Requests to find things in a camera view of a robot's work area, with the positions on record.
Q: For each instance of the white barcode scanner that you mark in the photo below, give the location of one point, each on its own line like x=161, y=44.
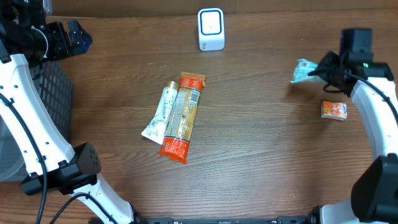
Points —
x=211, y=29

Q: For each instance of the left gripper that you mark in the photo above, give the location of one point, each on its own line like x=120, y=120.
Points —
x=57, y=33

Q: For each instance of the orange pasta packet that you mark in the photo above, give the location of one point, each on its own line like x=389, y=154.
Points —
x=180, y=125

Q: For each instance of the white bamboo print tube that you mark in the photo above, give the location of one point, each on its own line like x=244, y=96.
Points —
x=155, y=130

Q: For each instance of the grey plastic shopping basket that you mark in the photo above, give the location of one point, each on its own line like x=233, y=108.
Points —
x=56, y=91

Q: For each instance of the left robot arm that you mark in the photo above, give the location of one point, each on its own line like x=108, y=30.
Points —
x=52, y=163

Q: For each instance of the small orange snack packet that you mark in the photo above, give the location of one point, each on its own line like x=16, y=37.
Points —
x=333, y=110

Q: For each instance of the teal wet wipes packet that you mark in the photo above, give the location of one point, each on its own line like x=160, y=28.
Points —
x=302, y=70

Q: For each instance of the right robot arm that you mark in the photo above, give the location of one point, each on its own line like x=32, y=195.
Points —
x=371, y=87

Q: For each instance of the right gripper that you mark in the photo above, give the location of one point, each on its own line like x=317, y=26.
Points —
x=324, y=71

